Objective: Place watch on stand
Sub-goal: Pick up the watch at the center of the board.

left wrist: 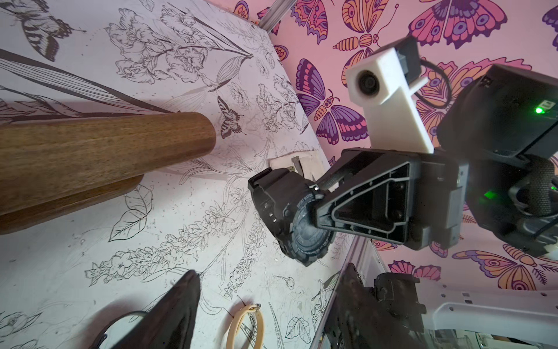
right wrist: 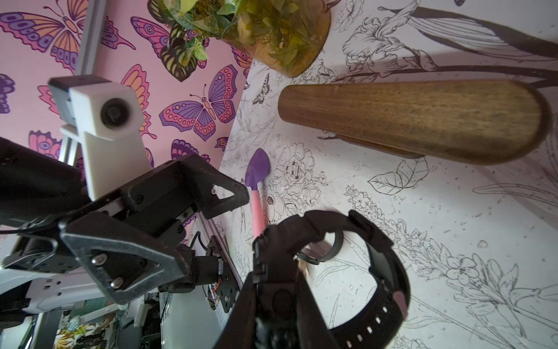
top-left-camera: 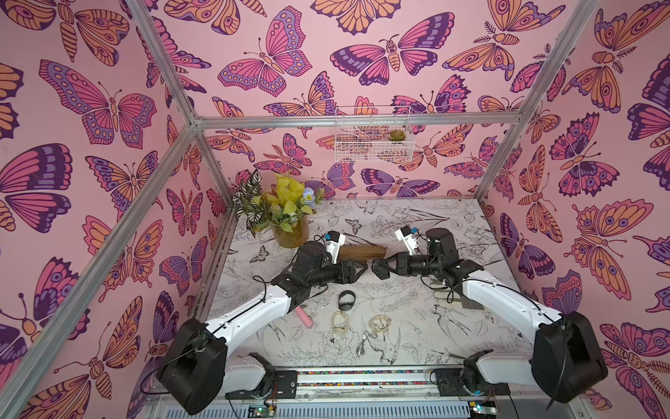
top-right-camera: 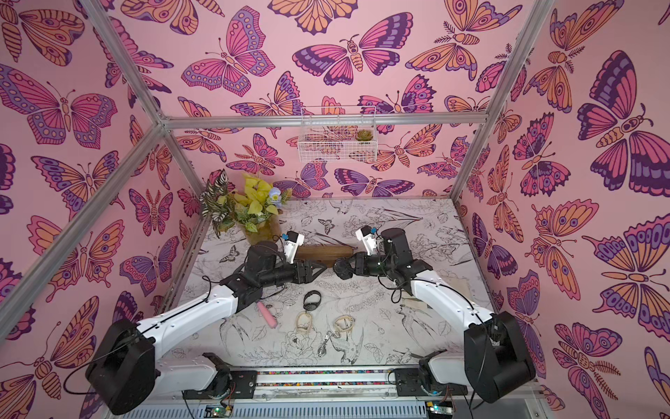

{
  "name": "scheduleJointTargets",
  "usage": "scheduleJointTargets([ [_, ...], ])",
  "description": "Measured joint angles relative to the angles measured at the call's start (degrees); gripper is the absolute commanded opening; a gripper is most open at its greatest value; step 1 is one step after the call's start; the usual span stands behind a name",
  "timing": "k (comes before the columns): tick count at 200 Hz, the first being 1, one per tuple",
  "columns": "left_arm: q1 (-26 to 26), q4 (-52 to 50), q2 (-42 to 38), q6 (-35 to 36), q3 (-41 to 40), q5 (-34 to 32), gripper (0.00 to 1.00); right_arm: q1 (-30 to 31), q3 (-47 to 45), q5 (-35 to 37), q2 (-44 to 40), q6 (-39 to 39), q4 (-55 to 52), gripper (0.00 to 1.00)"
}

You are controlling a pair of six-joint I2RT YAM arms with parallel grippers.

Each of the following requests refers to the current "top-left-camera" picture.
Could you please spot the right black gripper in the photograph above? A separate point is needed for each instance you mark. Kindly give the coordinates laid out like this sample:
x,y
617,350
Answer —
x,y
393,264

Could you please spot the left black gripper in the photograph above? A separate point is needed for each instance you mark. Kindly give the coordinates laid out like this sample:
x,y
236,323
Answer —
x,y
347,271

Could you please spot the beige watch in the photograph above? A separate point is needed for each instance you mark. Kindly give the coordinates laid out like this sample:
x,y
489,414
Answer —
x,y
340,323
379,324

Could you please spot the black watch wide face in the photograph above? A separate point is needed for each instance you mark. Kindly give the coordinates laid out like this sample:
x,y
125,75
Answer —
x,y
380,269

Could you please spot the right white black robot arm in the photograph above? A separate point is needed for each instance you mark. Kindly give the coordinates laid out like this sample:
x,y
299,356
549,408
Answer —
x,y
565,360

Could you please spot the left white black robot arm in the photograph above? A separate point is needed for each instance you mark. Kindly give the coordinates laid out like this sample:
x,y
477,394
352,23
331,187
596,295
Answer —
x,y
203,361

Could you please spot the wooden watch stand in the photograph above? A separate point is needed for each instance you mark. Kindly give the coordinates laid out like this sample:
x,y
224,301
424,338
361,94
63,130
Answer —
x,y
361,253

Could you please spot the purple pink toy shovel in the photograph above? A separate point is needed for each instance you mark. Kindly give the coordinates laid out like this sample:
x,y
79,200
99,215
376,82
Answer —
x,y
304,317

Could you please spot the amber vase with plants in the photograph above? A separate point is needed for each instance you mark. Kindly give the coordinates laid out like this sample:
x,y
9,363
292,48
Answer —
x,y
284,209

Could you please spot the small succulent plant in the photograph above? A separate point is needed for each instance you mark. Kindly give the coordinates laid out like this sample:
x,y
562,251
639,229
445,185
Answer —
x,y
397,135

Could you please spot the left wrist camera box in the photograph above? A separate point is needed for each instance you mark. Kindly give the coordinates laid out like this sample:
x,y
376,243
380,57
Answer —
x,y
333,243

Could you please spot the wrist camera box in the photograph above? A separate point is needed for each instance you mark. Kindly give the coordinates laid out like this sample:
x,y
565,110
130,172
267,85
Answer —
x,y
333,243
407,235

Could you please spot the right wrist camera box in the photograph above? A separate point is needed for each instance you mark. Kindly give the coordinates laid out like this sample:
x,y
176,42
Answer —
x,y
407,235

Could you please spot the silver metal keychain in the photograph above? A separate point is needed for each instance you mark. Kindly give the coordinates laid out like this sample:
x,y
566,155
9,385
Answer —
x,y
360,350

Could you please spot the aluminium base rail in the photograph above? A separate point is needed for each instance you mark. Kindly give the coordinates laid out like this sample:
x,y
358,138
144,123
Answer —
x,y
405,392

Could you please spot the white wire wall basket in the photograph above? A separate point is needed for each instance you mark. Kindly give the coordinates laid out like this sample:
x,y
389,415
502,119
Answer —
x,y
362,137

